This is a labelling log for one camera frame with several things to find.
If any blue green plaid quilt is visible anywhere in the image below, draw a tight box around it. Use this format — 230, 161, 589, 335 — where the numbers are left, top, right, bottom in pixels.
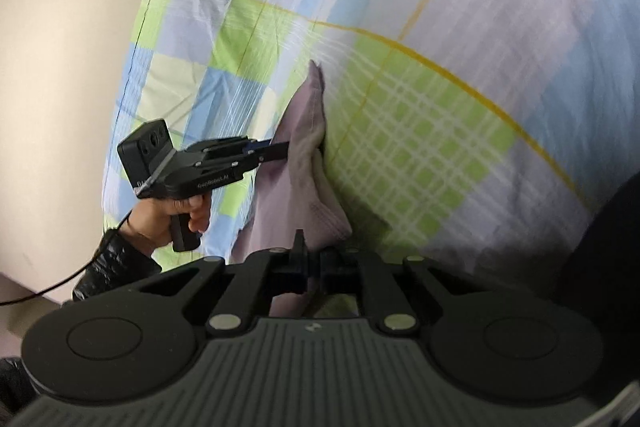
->
101, 0, 640, 319

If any thin black cable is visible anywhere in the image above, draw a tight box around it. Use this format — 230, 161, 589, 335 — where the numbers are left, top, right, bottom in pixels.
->
0, 211, 132, 307

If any person's left hand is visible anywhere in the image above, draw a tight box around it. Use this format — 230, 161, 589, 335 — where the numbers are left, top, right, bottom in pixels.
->
119, 194, 213, 254

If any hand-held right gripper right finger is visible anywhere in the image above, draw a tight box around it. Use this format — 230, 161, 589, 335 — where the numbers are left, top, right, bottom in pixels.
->
319, 247, 502, 334

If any black shiny jacket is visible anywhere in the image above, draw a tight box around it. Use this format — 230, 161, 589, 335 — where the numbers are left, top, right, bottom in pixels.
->
0, 356, 37, 414

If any person's dark clothing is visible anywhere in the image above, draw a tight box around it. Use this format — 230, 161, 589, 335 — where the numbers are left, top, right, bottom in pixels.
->
554, 171, 640, 338

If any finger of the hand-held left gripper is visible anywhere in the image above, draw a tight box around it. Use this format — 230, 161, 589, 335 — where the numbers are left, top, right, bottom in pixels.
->
242, 139, 291, 164

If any mauve cloth garment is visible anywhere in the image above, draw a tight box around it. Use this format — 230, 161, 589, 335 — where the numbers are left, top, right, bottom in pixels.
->
232, 59, 354, 319

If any person's left forearm black sleeve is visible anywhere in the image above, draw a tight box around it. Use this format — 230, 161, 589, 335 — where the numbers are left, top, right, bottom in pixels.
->
71, 228, 164, 304

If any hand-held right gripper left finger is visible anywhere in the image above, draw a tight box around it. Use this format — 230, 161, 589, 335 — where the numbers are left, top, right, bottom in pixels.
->
125, 230, 307, 334

